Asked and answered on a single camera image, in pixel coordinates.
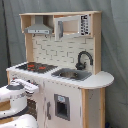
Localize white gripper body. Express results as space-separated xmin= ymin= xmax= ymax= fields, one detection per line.
xmin=14 ymin=79 xmax=39 ymax=97

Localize white oven door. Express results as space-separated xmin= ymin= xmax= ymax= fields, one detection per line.
xmin=27 ymin=99 xmax=44 ymax=128

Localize wooden toy kitchen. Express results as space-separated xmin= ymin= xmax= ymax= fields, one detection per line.
xmin=7 ymin=11 xmax=114 ymax=128

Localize black stovetop red burners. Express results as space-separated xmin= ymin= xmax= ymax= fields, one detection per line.
xmin=18 ymin=62 xmax=55 ymax=73

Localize white fridge door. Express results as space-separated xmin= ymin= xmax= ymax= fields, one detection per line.
xmin=45 ymin=81 xmax=82 ymax=128

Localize grey toy sink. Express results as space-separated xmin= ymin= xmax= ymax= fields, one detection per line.
xmin=52 ymin=68 xmax=92 ymax=81

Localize black toy faucet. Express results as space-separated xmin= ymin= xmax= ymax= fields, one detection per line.
xmin=76 ymin=51 xmax=93 ymax=70

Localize grey range hood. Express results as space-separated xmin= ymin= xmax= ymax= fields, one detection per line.
xmin=24 ymin=15 xmax=53 ymax=35

